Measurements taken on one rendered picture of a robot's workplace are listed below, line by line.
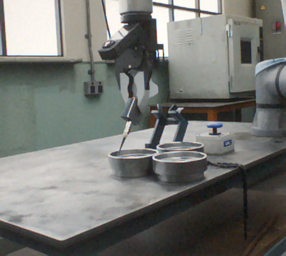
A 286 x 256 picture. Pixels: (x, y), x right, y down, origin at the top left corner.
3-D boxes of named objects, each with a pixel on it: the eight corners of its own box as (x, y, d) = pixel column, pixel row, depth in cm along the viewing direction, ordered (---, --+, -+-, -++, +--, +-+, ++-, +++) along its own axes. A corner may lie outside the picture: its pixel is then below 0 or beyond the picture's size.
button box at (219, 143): (221, 155, 101) (220, 135, 101) (196, 152, 106) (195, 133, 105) (237, 149, 107) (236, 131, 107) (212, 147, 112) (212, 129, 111)
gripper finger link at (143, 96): (165, 110, 94) (159, 69, 94) (148, 112, 89) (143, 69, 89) (154, 111, 96) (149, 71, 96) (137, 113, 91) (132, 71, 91)
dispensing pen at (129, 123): (106, 152, 87) (132, 83, 94) (117, 160, 90) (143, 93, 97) (113, 153, 86) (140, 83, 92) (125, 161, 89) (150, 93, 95)
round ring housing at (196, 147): (147, 165, 94) (147, 147, 93) (177, 157, 101) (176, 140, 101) (185, 170, 87) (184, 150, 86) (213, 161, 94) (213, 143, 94)
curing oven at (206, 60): (237, 103, 303) (234, 12, 298) (169, 103, 342) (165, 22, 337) (271, 97, 350) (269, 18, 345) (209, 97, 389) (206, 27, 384)
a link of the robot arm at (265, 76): (275, 100, 139) (274, 59, 138) (308, 101, 127) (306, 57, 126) (247, 103, 133) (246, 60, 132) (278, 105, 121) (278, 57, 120)
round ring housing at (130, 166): (105, 179, 83) (103, 158, 82) (113, 167, 93) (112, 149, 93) (158, 177, 82) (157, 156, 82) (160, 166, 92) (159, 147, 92)
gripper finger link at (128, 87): (146, 111, 97) (147, 71, 96) (129, 113, 93) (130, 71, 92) (136, 110, 99) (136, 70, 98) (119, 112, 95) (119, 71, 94)
